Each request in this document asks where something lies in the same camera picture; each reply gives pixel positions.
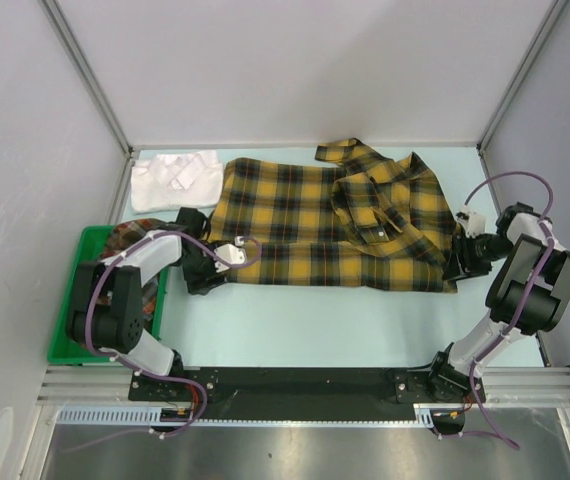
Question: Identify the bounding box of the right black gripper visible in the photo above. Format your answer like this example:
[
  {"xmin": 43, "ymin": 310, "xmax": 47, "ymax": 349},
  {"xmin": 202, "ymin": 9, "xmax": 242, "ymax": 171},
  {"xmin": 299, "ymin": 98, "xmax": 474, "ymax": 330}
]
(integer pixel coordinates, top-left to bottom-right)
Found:
[{"xmin": 442, "ymin": 232, "xmax": 515, "ymax": 280}]

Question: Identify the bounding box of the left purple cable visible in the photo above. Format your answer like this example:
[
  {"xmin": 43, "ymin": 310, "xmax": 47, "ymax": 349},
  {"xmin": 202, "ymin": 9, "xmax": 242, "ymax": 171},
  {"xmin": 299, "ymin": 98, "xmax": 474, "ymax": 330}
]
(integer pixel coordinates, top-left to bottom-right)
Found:
[{"xmin": 62, "ymin": 232, "xmax": 264, "ymax": 454}]

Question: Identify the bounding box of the aluminium front frame rail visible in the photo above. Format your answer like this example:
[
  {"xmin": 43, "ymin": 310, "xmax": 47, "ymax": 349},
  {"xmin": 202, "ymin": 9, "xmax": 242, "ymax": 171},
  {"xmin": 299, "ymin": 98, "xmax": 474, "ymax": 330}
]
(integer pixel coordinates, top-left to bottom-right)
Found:
[{"xmin": 36, "ymin": 365, "xmax": 570, "ymax": 408}]

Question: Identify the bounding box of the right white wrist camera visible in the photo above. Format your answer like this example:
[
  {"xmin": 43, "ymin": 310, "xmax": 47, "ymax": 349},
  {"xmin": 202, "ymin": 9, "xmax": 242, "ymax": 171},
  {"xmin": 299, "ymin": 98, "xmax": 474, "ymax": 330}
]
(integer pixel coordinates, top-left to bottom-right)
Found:
[{"xmin": 455, "ymin": 204, "xmax": 486, "ymax": 239}]

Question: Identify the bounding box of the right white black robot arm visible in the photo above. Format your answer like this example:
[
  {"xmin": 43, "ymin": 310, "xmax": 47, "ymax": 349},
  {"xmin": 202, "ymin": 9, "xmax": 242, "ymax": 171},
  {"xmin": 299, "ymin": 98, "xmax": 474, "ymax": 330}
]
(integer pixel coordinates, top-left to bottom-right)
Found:
[{"xmin": 426, "ymin": 202, "xmax": 570, "ymax": 401}]

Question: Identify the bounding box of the white slotted cable duct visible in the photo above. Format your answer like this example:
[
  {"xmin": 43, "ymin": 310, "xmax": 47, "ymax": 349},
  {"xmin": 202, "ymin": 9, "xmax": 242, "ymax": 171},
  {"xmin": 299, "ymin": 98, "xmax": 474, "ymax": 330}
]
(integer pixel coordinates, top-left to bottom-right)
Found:
[{"xmin": 57, "ymin": 406, "xmax": 434, "ymax": 429}]

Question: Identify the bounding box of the red plaid crumpled shirt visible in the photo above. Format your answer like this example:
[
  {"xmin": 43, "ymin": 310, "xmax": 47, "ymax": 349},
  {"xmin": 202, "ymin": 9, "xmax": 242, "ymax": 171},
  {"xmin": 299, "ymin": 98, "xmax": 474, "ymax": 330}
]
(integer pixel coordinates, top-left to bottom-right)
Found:
[{"xmin": 77, "ymin": 217, "xmax": 166, "ymax": 331}]

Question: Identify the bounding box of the left aluminium corner post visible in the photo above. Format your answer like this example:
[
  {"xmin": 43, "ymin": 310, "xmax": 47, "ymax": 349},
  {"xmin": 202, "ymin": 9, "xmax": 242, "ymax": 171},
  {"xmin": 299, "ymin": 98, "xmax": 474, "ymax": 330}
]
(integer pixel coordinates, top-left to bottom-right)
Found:
[{"xmin": 39, "ymin": 0, "xmax": 136, "ymax": 157}]

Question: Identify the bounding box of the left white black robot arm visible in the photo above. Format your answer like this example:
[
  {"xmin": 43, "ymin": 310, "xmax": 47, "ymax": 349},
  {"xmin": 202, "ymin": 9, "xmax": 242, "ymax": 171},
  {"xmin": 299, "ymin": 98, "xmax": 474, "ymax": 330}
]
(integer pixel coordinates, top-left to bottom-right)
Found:
[{"xmin": 65, "ymin": 208, "xmax": 247, "ymax": 400}]

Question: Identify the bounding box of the yellow plaid long sleeve shirt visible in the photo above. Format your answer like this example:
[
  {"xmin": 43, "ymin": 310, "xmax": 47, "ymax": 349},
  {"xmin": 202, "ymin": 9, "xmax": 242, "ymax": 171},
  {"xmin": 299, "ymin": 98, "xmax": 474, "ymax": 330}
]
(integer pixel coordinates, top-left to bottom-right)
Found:
[{"xmin": 208, "ymin": 138, "xmax": 457, "ymax": 293}]

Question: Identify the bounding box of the green plastic bin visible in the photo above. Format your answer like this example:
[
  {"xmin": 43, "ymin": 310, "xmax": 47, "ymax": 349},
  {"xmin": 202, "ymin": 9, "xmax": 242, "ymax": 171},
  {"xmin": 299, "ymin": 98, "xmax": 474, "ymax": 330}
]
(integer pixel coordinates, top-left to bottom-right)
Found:
[{"xmin": 47, "ymin": 225, "xmax": 169, "ymax": 366}]

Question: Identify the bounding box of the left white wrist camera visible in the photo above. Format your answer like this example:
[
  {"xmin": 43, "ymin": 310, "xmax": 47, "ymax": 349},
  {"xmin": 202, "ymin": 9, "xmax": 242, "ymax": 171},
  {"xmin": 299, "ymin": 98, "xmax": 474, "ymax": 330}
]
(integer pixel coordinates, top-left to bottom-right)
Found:
[{"xmin": 214, "ymin": 236, "xmax": 248, "ymax": 272}]

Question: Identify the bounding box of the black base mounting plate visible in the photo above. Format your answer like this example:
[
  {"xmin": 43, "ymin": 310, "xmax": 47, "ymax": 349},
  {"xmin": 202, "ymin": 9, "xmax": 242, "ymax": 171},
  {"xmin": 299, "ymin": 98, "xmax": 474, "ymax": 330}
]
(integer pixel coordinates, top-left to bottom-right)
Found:
[{"xmin": 128, "ymin": 366, "xmax": 486, "ymax": 422}]

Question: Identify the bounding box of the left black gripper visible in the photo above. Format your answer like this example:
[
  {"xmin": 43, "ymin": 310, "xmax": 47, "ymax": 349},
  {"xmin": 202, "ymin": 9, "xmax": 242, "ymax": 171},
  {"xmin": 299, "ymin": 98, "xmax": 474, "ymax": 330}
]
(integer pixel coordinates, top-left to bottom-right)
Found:
[{"xmin": 176, "ymin": 240, "xmax": 227, "ymax": 295}]

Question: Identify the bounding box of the white folded shirt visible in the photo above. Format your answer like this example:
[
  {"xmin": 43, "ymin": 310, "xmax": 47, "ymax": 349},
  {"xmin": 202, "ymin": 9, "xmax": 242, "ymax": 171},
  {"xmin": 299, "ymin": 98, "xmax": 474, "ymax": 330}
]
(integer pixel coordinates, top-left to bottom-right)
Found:
[{"xmin": 130, "ymin": 150, "xmax": 224, "ymax": 214}]

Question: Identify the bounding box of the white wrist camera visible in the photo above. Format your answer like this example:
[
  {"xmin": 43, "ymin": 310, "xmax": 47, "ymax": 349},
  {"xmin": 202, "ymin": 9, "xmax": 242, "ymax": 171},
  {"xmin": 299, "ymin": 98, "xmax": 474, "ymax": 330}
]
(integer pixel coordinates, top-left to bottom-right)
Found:
[
  {"xmin": 214, "ymin": 236, "xmax": 248, "ymax": 272},
  {"xmin": 455, "ymin": 204, "xmax": 486, "ymax": 239}
]

